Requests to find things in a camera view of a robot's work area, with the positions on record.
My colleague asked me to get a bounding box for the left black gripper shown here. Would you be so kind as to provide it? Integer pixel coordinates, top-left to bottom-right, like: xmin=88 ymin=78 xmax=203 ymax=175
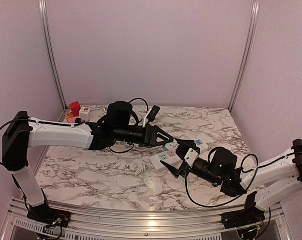
xmin=113 ymin=123 xmax=173 ymax=149

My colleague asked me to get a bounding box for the white multicolour power strip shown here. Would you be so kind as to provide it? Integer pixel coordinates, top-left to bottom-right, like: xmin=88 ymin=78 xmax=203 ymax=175
xmin=149 ymin=138 xmax=209 ymax=173

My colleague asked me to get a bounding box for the white orange-strip cable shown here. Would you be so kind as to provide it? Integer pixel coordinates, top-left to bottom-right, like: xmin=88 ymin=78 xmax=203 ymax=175
xmin=89 ymin=104 xmax=109 ymax=112

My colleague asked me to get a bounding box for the white cube socket adapter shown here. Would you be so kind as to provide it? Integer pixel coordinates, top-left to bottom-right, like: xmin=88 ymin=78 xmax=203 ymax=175
xmin=79 ymin=106 xmax=91 ymax=122

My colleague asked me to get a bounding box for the red cube socket adapter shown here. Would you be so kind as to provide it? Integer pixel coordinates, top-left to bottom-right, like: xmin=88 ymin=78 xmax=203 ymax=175
xmin=69 ymin=101 xmax=81 ymax=117

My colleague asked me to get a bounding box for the pink triangular power strip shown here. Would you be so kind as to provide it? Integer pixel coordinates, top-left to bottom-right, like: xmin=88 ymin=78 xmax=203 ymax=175
xmin=67 ymin=117 xmax=77 ymax=124

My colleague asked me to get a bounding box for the orange power strip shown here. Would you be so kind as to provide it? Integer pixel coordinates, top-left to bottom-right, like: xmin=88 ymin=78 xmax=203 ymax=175
xmin=65 ymin=112 xmax=74 ymax=119

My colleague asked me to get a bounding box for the blue small plug adapter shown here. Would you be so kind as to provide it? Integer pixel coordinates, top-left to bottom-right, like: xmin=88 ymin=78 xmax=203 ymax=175
xmin=163 ymin=142 xmax=177 ymax=151

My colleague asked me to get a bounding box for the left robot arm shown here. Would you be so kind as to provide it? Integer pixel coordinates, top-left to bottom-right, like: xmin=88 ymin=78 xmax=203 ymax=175
xmin=0 ymin=101 xmax=174 ymax=223

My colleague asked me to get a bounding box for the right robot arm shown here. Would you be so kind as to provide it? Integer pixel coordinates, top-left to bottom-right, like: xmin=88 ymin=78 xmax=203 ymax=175
xmin=161 ymin=139 xmax=302 ymax=229

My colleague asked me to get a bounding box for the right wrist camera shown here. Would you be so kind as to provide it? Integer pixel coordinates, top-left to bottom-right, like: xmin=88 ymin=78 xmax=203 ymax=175
xmin=184 ymin=148 xmax=199 ymax=167

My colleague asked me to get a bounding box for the white bundled strip cable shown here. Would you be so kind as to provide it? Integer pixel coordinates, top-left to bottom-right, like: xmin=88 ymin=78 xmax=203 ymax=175
xmin=125 ymin=161 xmax=153 ymax=177

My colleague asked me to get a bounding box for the aluminium front rail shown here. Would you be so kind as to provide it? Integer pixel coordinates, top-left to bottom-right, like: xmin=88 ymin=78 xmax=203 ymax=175
xmin=0 ymin=198 xmax=292 ymax=240

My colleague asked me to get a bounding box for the right aluminium frame post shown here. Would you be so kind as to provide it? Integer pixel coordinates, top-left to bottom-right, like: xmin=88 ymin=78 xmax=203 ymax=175
xmin=228 ymin=0 xmax=261 ymax=113

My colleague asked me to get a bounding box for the aluminium frame post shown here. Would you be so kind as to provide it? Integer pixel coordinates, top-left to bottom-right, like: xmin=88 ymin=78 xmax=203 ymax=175
xmin=38 ymin=0 xmax=67 ymax=111
xmin=228 ymin=0 xmax=261 ymax=113

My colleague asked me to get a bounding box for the left aluminium frame post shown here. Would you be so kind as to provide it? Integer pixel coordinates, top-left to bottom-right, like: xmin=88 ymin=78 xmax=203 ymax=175
xmin=38 ymin=0 xmax=67 ymax=111

